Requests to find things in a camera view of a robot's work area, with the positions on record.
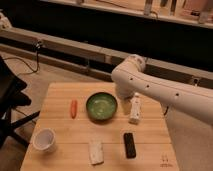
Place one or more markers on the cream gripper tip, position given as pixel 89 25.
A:
pixel 126 106

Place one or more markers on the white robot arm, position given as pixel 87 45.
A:
pixel 129 78

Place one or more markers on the white tube bottle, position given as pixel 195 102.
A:
pixel 135 109

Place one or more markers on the green bowl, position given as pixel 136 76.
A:
pixel 101 106

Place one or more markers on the black remote control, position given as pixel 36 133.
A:
pixel 129 145

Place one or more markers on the white folded cloth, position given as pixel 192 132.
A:
pixel 96 152

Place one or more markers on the white paper cup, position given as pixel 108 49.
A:
pixel 44 140

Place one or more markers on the black office chair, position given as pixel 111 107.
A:
pixel 11 96

